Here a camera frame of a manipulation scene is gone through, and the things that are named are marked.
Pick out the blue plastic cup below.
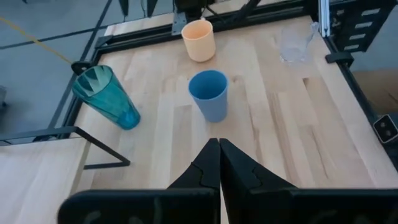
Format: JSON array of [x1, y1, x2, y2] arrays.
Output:
[[187, 69, 229, 123]]

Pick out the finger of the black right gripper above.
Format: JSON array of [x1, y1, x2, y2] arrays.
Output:
[[146, 0, 159, 18], [119, 0, 130, 17]]

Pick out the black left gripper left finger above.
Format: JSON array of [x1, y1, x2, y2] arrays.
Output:
[[57, 138, 221, 224]]

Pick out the wooden shelf with black frame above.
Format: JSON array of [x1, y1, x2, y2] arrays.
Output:
[[0, 126, 131, 224]]

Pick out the clear plastic cup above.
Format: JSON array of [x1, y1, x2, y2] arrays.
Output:
[[279, 21, 320, 65]]

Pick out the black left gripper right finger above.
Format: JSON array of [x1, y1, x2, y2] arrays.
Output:
[[219, 138, 398, 224]]

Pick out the peach plastic cup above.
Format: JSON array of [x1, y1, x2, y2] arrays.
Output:
[[181, 19, 216, 63]]

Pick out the black slotted panel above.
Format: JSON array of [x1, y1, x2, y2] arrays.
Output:
[[328, 0, 397, 52]]

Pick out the teal transparent tumbler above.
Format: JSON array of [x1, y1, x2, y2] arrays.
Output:
[[72, 64, 141, 131]]

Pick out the silver aluminium post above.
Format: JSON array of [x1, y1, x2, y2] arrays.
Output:
[[317, 0, 331, 38]]

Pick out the silver corner bracket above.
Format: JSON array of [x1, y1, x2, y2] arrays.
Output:
[[171, 11, 187, 35]]

